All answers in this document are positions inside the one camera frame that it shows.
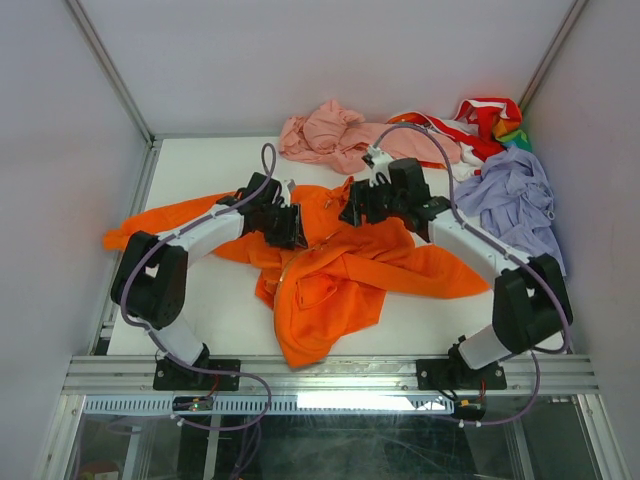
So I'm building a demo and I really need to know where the aluminium frame post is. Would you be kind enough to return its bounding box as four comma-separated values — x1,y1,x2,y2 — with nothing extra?
63,0,155,146
519,0,591,114

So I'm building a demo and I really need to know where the rainbow coloured cloth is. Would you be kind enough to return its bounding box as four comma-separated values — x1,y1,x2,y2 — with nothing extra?
492,108,533,153

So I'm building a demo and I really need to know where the lavender shirt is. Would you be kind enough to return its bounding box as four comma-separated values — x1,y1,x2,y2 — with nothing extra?
454,146,566,273

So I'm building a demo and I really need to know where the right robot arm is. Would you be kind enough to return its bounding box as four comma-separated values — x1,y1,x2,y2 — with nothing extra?
340,151,573,387

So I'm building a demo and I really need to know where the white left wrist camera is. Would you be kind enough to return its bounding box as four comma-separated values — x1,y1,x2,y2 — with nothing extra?
280,179,296,206

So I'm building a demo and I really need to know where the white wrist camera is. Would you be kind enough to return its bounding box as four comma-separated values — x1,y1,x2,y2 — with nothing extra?
280,179,296,206
362,145,393,185

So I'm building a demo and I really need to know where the red white garment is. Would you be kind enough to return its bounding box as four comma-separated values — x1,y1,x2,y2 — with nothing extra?
388,97,522,182

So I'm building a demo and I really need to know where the left aluminium frame post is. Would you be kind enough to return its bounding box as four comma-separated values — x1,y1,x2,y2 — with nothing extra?
63,0,155,146

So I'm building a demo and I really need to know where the slotted cable duct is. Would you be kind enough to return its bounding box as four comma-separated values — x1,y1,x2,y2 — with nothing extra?
84,392,454,417

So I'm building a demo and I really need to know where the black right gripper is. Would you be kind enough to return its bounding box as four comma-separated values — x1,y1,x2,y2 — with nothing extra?
338,174,406,228

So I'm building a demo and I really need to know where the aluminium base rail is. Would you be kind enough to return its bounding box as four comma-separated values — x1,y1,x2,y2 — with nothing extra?
62,354,601,396

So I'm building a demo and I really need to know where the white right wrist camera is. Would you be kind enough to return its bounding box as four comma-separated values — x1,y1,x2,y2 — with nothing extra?
362,145,393,185

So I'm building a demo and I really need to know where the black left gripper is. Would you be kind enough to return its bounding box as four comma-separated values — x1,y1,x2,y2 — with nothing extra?
260,202,307,250

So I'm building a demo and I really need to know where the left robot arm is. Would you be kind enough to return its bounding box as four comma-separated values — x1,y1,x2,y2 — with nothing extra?
110,172,307,389

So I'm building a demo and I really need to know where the pink garment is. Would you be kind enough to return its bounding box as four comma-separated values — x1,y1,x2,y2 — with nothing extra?
278,100,462,175

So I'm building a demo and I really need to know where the orange zip jacket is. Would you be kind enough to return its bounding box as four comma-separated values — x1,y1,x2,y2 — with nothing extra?
102,183,492,370

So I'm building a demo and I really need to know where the right aluminium frame post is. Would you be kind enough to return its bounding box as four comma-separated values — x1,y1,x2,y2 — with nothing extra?
519,0,591,114

